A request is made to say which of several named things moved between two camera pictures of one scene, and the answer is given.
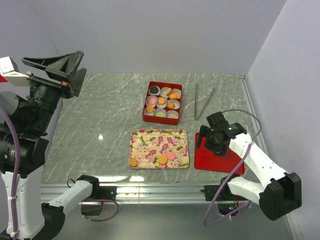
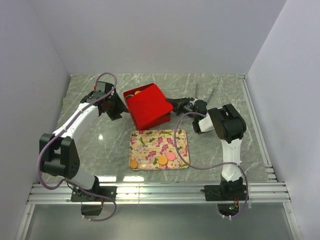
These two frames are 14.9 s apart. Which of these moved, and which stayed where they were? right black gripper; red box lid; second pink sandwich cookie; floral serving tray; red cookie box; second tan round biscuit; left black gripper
Moved: right black gripper; left black gripper; red box lid; red cookie box
Stayed: floral serving tray; second pink sandwich cookie; second tan round biscuit
